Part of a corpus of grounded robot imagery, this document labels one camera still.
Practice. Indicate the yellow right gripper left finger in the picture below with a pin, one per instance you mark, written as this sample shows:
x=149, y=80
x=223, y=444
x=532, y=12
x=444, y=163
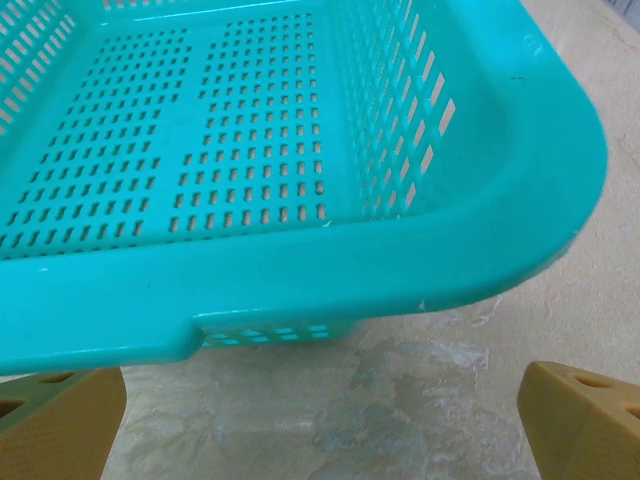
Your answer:
x=55, y=425

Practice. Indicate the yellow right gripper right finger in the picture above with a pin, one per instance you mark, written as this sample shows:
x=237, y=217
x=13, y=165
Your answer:
x=585, y=430

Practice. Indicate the teal perforated plastic basket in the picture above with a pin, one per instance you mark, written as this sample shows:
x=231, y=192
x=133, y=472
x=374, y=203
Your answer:
x=350, y=270

